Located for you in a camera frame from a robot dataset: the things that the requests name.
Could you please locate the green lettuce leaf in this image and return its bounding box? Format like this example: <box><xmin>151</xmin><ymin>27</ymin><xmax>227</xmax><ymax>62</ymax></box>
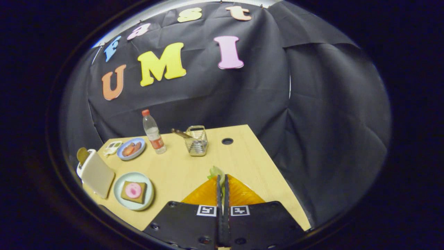
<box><xmin>207</xmin><ymin>166</ymin><xmax>226</xmax><ymax>182</ymax></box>

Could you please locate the black backdrop cloth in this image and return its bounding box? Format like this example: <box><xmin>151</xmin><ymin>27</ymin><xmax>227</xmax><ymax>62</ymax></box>
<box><xmin>59</xmin><ymin>2</ymin><xmax>392</xmax><ymax>228</ymax></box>

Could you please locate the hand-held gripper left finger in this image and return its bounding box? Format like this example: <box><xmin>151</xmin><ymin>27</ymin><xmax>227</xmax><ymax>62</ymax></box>
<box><xmin>143</xmin><ymin>175</ymin><xmax>223</xmax><ymax>250</ymax></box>

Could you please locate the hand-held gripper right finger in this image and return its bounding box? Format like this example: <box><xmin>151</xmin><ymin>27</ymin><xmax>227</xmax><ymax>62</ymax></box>
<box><xmin>223</xmin><ymin>174</ymin><xmax>307</xmax><ymax>250</ymax></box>

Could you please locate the clear bottle with red cap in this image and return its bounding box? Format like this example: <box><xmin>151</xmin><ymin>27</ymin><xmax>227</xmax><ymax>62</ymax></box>
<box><xmin>142</xmin><ymin>109</ymin><xmax>167</xmax><ymax>154</ymax></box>

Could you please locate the white toaster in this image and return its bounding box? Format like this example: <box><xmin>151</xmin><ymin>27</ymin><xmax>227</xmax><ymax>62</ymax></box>
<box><xmin>76</xmin><ymin>149</ymin><xmax>116</xmax><ymax>199</ymax></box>

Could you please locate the metal wire basket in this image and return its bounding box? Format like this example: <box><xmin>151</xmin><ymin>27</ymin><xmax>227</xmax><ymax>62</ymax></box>
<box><xmin>184</xmin><ymin>125</ymin><xmax>208</xmax><ymax>157</ymax></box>

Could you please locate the square toast slice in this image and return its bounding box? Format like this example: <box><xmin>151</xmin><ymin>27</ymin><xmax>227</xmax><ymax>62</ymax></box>
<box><xmin>120</xmin><ymin>181</ymin><xmax>147</xmax><ymax>204</ymax></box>

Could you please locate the brown-handled utensil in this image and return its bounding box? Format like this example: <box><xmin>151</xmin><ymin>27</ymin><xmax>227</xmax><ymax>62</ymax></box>
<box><xmin>171</xmin><ymin>128</ymin><xmax>192</xmax><ymax>139</ymax></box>

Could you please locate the pink ham slice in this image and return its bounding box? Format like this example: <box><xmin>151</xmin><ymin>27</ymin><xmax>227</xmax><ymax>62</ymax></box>
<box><xmin>125</xmin><ymin>183</ymin><xmax>142</xmax><ymax>199</ymax></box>

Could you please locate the blue plate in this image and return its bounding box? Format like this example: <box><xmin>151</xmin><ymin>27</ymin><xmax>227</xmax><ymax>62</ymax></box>
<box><xmin>117</xmin><ymin>138</ymin><xmax>146</xmax><ymax>161</ymax></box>

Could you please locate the white compartment tray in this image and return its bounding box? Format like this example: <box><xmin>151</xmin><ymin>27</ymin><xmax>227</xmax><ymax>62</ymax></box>
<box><xmin>103</xmin><ymin>141</ymin><xmax>123</xmax><ymax>157</ymax></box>

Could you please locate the light green plate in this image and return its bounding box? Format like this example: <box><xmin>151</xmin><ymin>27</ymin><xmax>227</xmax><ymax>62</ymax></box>
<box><xmin>113</xmin><ymin>172</ymin><xmax>155</xmax><ymax>211</ymax></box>

